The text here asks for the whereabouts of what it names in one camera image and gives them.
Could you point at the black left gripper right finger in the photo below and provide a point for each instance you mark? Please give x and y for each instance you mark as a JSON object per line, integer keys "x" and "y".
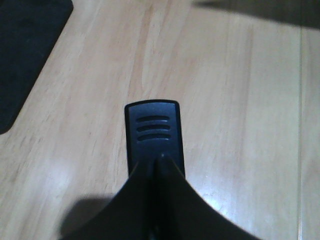
{"x": 183, "y": 214}

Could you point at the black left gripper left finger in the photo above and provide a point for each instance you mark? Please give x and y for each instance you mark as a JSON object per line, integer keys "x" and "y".
{"x": 130, "y": 215}

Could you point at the black computer monitor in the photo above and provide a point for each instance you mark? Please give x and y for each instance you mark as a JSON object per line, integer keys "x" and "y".
{"x": 29, "y": 29}

